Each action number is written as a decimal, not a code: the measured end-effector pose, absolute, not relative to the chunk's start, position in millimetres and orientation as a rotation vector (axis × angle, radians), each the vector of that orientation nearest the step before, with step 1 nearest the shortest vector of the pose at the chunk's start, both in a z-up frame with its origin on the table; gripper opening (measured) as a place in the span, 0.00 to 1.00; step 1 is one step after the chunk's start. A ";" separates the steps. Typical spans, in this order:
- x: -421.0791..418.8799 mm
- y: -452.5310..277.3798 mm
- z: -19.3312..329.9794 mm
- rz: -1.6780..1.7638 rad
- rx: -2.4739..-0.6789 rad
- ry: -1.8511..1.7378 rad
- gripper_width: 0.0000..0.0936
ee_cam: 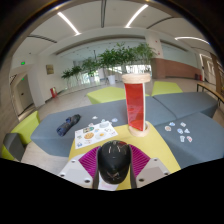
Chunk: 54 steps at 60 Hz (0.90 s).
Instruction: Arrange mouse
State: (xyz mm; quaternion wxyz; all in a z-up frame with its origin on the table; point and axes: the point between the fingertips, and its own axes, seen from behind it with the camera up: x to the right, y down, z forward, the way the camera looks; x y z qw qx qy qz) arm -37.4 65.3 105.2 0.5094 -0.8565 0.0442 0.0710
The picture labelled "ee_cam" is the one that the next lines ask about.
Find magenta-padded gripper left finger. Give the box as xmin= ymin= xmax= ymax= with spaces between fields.
xmin=57 ymin=145 xmax=102 ymax=190

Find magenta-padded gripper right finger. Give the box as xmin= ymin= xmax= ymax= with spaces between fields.
xmin=127 ymin=144 xmax=172 ymax=190

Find black computer mouse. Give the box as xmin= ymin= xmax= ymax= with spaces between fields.
xmin=96 ymin=140 xmax=132 ymax=185

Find round white printed mouse pad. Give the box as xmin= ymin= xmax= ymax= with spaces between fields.
xmin=98 ymin=179 xmax=120 ymax=191

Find white sticker sheet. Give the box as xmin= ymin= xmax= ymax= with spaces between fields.
xmin=73 ymin=120 xmax=119 ymax=150

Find long grey upholstered bench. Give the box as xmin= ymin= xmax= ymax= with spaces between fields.
xmin=30 ymin=96 xmax=178 ymax=158

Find red lamp with wooden ends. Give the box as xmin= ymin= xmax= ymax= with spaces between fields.
xmin=121 ymin=72 xmax=152 ymax=138

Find lime green upholstered bench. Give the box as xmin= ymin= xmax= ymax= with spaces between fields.
xmin=151 ymin=80 xmax=184 ymax=97
xmin=86 ymin=85 xmax=150 ymax=105

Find lime green corner seat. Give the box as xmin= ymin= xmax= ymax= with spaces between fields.
xmin=0 ymin=110 xmax=41 ymax=161

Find dark grey small seat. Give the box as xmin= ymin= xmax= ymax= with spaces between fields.
xmin=3 ymin=132 xmax=26 ymax=162

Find red fire extinguisher box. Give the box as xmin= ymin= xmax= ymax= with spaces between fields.
xmin=49 ymin=87 xmax=58 ymax=99

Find grey door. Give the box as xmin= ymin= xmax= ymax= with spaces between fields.
xmin=14 ymin=78 xmax=34 ymax=114

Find row of potted plants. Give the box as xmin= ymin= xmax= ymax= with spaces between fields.
xmin=60 ymin=42 xmax=158 ymax=86

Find ceiling strip lights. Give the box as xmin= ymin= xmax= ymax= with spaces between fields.
xmin=56 ymin=3 xmax=211 ymax=44

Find gold wall plaque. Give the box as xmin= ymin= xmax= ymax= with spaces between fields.
xmin=45 ymin=64 xmax=55 ymax=75

